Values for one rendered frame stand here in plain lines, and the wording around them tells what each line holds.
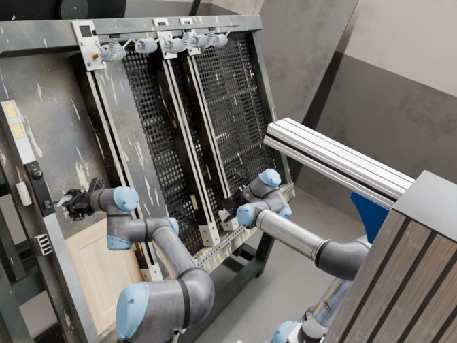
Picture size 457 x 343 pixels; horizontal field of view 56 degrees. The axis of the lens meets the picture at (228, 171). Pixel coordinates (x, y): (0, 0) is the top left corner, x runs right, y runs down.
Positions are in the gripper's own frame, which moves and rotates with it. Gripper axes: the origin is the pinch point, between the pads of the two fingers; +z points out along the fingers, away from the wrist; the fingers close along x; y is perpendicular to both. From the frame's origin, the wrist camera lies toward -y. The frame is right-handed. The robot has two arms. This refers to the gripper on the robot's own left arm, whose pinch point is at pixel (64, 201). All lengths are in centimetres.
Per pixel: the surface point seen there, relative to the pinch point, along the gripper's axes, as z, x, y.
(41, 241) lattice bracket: 9.0, 8.3, 11.5
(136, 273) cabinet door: 10, 52, -11
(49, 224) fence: 8.0, 5.4, 5.9
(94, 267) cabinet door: 10.3, 33.1, 1.6
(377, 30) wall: -37, 88, -343
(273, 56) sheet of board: 62, 77, -319
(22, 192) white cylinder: 9.4, -9.3, 5.2
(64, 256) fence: 8.0, 18.4, 9.3
